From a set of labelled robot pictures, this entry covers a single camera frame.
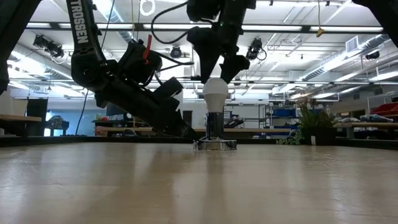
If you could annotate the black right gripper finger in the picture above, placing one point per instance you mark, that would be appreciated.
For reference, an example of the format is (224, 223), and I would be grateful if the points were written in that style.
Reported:
(205, 46)
(236, 65)

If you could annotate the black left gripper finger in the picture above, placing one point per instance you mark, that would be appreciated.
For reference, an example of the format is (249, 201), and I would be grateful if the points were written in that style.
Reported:
(169, 102)
(182, 134)

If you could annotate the chrome lamp socket base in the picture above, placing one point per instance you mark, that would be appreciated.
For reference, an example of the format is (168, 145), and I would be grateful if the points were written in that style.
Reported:
(214, 127)

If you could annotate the white lightbulb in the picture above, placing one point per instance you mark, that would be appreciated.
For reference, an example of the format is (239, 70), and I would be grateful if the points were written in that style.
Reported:
(215, 93)

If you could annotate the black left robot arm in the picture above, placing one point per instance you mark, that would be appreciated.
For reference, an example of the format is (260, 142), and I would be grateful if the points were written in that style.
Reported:
(84, 46)

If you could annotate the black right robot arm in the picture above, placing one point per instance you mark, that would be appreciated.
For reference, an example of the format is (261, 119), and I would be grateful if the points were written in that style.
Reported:
(388, 12)

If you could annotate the black ceiling-mounted device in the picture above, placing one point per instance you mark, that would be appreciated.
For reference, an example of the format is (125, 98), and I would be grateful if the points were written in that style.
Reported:
(255, 48)
(48, 46)

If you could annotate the long ceiling light strip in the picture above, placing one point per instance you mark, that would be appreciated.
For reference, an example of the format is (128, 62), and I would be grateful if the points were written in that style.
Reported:
(273, 28)

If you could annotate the long wooden background table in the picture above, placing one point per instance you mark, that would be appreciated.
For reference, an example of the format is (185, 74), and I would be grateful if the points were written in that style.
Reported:
(248, 130)

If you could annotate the small potted green plant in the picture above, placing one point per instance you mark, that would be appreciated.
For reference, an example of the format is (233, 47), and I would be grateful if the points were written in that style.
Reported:
(314, 127)

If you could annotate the teal-grey equipment pile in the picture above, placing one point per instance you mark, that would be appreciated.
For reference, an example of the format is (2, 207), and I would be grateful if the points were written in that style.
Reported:
(374, 118)
(346, 119)

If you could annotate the wooden workbench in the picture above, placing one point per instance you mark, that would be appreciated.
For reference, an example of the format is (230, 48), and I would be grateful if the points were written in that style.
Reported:
(367, 125)

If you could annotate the low rack with red bins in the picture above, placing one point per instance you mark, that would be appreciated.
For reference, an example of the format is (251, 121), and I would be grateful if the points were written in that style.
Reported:
(385, 109)

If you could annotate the black overhead camera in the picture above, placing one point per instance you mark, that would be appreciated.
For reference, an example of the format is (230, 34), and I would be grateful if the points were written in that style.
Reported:
(176, 51)

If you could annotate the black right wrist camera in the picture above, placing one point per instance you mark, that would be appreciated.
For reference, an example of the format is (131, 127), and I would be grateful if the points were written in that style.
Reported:
(200, 9)

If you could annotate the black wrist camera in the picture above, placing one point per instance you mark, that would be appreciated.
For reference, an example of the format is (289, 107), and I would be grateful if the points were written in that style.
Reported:
(140, 62)
(200, 9)

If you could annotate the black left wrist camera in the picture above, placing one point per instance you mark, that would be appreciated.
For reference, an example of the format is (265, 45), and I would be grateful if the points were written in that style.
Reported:
(140, 62)

